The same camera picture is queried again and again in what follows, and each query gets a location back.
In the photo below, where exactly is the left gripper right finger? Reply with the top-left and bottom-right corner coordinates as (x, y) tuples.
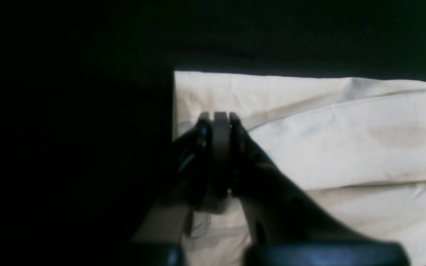
(213, 112), (409, 266)

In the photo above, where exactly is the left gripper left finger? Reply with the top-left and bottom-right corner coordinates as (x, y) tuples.
(132, 112), (212, 244)

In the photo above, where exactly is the cream white T-shirt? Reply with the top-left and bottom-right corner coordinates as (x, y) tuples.
(174, 71), (426, 266)

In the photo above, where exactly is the black table cloth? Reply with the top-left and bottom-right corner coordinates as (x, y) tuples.
(0, 0), (426, 266)

